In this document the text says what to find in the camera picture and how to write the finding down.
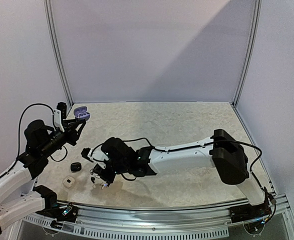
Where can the aluminium frame post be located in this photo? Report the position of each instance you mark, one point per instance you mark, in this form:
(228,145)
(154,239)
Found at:
(248,53)
(56,52)

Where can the aluminium front rail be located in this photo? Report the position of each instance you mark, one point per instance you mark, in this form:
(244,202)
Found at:
(207,222)

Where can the right aluminium frame post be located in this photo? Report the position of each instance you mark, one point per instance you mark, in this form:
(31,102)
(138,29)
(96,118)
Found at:
(248,53)

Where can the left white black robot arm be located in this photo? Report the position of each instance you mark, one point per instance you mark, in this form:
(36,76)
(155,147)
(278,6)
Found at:
(42,142)

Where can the purple earbud charging case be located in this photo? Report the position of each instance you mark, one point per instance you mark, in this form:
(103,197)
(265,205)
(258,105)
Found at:
(81,113)

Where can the left aluminium frame post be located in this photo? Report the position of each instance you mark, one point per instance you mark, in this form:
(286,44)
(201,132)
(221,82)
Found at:
(56,52)

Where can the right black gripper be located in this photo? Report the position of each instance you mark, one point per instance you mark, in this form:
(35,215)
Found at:
(100,173)

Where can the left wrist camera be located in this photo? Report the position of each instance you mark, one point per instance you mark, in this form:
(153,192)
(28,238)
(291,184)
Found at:
(60,114)

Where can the white earbud charging case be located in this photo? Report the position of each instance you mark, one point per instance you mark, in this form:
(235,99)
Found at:
(68,182)

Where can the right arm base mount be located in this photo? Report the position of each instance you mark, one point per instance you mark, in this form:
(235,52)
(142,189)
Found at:
(246,212)

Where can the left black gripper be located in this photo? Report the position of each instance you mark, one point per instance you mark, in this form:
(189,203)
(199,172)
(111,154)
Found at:
(70,130)

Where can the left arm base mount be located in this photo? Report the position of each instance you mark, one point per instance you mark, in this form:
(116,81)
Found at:
(61,212)

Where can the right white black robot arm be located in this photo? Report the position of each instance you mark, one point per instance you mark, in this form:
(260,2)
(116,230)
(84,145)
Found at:
(220,151)

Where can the black earbud charging case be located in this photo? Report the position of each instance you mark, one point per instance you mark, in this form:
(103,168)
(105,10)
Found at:
(75,167)

